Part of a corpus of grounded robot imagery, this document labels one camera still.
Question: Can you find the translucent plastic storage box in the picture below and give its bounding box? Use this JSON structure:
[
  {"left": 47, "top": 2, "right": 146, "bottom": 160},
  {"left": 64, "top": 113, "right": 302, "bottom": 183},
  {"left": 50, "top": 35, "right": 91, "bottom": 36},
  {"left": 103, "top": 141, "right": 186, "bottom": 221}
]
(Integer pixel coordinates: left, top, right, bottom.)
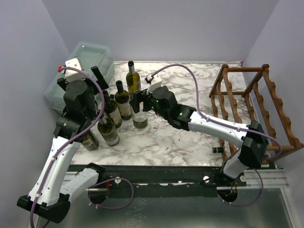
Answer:
[{"left": 44, "top": 41, "right": 116, "bottom": 114}]

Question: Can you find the green bottle white label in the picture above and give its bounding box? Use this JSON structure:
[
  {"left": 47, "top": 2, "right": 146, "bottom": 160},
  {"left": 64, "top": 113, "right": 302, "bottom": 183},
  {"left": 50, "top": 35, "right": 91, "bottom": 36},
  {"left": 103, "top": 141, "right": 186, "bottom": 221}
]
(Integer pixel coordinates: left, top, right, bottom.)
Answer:
[{"left": 114, "top": 80, "right": 132, "bottom": 120}]

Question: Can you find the front green wine bottle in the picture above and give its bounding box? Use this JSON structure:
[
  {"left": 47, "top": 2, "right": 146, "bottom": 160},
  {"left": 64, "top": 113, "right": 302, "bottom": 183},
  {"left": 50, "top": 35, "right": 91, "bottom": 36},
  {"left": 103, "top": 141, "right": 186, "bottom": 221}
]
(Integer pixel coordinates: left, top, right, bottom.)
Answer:
[{"left": 97, "top": 115, "right": 120, "bottom": 146}]

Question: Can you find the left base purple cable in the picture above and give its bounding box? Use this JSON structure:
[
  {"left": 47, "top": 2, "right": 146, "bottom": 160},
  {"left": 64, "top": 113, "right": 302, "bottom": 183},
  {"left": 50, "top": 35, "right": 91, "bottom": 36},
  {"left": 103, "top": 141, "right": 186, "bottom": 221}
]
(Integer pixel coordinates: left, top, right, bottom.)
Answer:
[{"left": 88, "top": 176, "right": 134, "bottom": 210}]

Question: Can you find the clear glass wine bottle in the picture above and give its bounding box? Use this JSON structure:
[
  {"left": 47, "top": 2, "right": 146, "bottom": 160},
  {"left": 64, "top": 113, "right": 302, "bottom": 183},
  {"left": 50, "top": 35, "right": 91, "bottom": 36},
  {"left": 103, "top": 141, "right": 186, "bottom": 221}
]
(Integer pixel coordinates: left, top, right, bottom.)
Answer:
[{"left": 130, "top": 102, "right": 148, "bottom": 129}]

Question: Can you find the brown wooden wine rack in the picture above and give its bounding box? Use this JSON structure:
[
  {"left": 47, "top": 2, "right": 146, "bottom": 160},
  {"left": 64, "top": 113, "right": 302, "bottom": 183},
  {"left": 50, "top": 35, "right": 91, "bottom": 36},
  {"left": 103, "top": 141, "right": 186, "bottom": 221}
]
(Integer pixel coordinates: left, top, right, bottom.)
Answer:
[{"left": 209, "top": 64, "right": 304, "bottom": 160}]

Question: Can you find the dark green bottle middle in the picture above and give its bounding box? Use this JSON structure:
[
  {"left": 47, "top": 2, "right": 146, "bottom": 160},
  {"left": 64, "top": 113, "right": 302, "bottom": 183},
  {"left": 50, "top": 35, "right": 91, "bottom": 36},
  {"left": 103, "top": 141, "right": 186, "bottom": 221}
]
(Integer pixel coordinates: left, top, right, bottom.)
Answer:
[{"left": 103, "top": 90, "right": 122, "bottom": 129}]

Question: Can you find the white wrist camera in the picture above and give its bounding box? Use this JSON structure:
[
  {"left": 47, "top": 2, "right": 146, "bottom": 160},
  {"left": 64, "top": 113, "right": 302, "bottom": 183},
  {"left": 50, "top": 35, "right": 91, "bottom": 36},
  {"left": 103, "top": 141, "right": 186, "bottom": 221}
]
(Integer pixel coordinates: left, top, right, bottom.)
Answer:
[
  {"left": 58, "top": 57, "right": 88, "bottom": 83},
  {"left": 145, "top": 74, "right": 162, "bottom": 94}
]

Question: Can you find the leftmost green wine bottle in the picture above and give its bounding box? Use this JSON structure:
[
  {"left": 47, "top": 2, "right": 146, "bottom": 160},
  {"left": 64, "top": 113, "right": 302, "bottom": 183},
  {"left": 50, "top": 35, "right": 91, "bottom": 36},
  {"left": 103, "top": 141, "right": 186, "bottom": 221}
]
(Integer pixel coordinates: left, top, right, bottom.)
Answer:
[{"left": 82, "top": 130, "right": 99, "bottom": 151}]

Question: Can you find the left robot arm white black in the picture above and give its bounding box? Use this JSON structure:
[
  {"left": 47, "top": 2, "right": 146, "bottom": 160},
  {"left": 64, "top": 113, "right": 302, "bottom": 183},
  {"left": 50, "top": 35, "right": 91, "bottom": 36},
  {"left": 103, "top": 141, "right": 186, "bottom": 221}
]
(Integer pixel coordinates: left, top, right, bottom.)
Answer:
[{"left": 17, "top": 65, "right": 107, "bottom": 228}]

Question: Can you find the green wine bottle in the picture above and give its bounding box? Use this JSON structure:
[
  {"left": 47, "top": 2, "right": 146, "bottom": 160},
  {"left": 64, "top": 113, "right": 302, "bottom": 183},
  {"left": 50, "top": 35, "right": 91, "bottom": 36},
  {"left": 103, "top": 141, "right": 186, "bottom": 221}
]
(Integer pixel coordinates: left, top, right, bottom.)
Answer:
[
  {"left": 97, "top": 115, "right": 120, "bottom": 146},
  {"left": 126, "top": 61, "right": 141, "bottom": 94},
  {"left": 82, "top": 130, "right": 99, "bottom": 151}
]

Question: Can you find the rear green wine bottle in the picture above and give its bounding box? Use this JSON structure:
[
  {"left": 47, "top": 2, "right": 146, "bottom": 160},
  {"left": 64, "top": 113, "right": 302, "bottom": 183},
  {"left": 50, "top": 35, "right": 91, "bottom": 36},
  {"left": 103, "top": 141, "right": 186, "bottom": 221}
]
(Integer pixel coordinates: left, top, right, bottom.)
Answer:
[{"left": 126, "top": 61, "right": 141, "bottom": 94}]

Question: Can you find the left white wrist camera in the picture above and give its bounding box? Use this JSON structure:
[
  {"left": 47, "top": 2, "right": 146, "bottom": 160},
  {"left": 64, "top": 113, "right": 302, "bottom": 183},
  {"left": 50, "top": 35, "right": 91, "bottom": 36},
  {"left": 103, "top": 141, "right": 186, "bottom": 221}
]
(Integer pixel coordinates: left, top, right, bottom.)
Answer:
[{"left": 58, "top": 57, "right": 88, "bottom": 83}]

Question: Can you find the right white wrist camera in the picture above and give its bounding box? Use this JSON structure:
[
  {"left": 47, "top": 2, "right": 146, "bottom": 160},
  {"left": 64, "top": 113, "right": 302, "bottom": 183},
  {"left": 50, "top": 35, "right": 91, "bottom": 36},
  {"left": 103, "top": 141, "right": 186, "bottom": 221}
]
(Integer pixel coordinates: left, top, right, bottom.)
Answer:
[{"left": 145, "top": 74, "right": 162, "bottom": 94}]

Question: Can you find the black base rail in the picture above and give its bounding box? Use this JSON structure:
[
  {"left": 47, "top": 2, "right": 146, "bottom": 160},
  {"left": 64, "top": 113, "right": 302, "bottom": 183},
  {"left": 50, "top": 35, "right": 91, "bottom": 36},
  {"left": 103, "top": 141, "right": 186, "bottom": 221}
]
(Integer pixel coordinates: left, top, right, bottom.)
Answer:
[{"left": 86, "top": 165, "right": 239, "bottom": 200}]

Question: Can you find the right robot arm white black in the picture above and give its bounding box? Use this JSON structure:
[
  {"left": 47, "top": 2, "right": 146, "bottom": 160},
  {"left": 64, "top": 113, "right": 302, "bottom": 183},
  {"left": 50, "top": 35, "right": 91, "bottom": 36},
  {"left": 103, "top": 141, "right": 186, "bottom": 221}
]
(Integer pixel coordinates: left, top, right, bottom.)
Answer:
[{"left": 130, "top": 86, "right": 268, "bottom": 186}]

